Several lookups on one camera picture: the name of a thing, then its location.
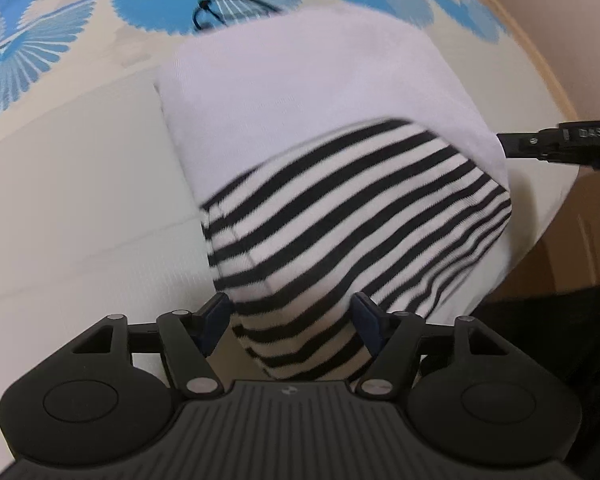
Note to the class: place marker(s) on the blue white printed blanket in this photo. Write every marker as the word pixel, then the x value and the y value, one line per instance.
pixel 55 185

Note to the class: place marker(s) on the person's dark pants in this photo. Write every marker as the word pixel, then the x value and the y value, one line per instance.
pixel 555 350

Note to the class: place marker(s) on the black white striped shirt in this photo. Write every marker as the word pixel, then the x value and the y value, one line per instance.
pixel 305 85

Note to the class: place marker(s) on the wooden bed frame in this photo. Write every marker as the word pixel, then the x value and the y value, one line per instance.
pixel 530 35

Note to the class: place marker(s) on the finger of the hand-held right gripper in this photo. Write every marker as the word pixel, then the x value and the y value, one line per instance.
pixel 522 143

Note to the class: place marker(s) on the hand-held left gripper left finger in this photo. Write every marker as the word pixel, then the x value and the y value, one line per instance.
pixel 215 321

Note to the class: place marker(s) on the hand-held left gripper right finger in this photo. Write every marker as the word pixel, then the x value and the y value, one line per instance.
pixel 368 321

